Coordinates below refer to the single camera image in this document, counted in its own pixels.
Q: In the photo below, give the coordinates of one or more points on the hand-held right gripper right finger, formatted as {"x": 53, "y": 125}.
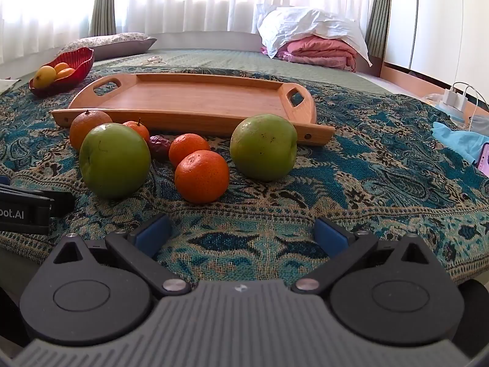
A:
{"x": 330, "y": 237}

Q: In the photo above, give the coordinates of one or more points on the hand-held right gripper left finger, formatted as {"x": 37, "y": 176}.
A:
{"x": 151, "y": 235}

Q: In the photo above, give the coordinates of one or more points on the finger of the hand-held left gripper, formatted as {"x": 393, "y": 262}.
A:
{"x": 63, "y": 203}

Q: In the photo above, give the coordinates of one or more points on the green apple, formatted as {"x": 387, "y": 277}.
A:
{"x": 263, "y": 147}
{"x": 114, "y": 160}

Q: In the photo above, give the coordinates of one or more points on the large orange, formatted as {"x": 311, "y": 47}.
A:
{"x": 86, "y": 126}

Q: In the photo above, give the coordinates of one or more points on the red date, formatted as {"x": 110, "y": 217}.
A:
{"x": 159, "y": 146}

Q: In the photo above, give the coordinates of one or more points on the small tangerine with stem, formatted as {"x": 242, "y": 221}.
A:
{"x": 138, "y": 129}

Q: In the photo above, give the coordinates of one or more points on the teal paisley blanket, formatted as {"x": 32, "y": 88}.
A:
{"x": 363, "y": 183}

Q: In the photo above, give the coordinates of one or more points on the yellow fruit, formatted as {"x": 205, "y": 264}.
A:
{"x": 44, "y": 76}

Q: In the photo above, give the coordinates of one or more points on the small orange fruit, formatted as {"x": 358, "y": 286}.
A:
{"x": 60, "y": 67}
{"x": 67, "y": 73}

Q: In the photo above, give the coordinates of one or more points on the red leaf-shaped bowl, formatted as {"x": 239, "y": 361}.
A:
{"x": 78, "y": 67}

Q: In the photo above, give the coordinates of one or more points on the light blue cloth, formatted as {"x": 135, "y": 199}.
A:
{"x": 458, "y": 139}

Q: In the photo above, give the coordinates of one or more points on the floral pillow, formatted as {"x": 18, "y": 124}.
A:
{"x": 114, "y": 44}

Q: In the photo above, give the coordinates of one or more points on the smartphone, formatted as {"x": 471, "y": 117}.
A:
{"x": 484, "y": 160}

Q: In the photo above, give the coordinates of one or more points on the folded pink quilt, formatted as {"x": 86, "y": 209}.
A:
{"x": 324, "y": 51}

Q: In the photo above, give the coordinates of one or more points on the white charger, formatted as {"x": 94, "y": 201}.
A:
{"x": 454, "y": 98}

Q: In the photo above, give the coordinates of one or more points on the green bed cover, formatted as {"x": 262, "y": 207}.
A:
{"x": 237, "y": 59}

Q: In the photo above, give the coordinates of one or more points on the grey-green drape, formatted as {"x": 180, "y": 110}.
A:
{"x": 103, "y": 4}
{"x": 378, "y": 11}

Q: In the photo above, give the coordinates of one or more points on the white and pink bedding pile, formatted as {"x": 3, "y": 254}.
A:
{"x": 305, "y": 26}

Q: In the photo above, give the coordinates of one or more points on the white wardrobe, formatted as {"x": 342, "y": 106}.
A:
{"x": 439, "y": 19}

